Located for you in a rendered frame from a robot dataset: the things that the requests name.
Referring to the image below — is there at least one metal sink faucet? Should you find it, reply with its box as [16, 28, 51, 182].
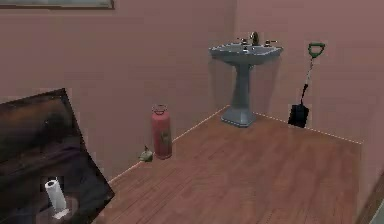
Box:
[236, 31, 278, 48]

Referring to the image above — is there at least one small green spray bottle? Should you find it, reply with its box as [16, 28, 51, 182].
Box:
[138, 145, 154, 163]

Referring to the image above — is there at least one grey pedestal sink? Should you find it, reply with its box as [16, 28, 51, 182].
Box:
[208, 41, 284, 128]

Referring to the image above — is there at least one dark brown cabinet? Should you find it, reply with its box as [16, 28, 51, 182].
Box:
[0, 87, 116, 224]

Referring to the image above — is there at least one white toilet paper roll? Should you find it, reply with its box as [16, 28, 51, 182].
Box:
[44, 178, 71, 220]

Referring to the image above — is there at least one red cylinder bin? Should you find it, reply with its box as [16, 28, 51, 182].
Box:
[151, 104, 173, 160]

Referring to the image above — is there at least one green handled black shovel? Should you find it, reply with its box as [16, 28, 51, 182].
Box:
[287, 41, 326, 129]

